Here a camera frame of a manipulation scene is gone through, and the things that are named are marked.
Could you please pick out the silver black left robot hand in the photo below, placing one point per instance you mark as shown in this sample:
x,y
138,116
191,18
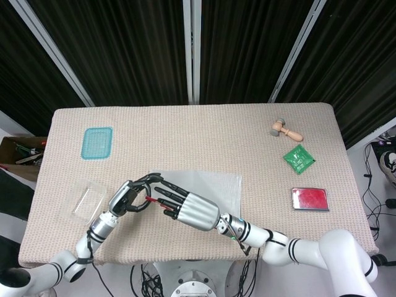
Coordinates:
x,y
120,198

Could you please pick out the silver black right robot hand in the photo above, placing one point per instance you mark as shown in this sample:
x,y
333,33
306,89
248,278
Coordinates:
x,y
198,212

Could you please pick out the clear plastic bag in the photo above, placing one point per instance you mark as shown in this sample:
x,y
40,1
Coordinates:
x,y
216,188

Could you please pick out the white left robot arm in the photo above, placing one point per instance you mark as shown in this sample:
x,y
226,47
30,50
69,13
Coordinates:
x,y
102,227

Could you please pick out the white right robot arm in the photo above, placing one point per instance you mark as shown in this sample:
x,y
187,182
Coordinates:
x,y
309,250

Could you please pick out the clear plastic container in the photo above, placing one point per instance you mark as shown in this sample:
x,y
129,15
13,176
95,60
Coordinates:
x,y
88,199

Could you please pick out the teal plastic lid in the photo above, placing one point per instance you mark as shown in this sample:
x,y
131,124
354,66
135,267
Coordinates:
x,y
96,143

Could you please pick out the beige waffle table cloth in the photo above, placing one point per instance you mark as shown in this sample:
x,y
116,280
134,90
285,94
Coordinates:
x,y
201,133

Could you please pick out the cardboard box with tools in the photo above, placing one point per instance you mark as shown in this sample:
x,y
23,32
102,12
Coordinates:
x,y
18,167

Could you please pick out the black fabric item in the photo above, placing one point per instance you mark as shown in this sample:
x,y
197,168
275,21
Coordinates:
x,y
12,195

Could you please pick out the red flat tin box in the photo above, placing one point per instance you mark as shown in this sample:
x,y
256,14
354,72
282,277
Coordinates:
x,y
310,199

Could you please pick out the green foil packet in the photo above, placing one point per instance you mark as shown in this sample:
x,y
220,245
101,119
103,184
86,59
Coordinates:
x,y
298,158

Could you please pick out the small wooden mallet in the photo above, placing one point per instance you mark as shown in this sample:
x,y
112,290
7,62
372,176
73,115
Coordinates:
x,y
289,133

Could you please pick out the black curtain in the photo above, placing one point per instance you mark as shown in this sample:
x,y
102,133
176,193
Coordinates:
x,y
123,46

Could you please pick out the black white sneaker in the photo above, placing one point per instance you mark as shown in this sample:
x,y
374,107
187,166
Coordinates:
x,y
389,165

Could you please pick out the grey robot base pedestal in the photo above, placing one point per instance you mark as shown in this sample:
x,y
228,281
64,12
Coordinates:
x,y
193,281

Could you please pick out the aluminium frame post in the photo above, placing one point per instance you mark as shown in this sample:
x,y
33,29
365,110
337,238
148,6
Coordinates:
x,y
55,55
297,49
191,49

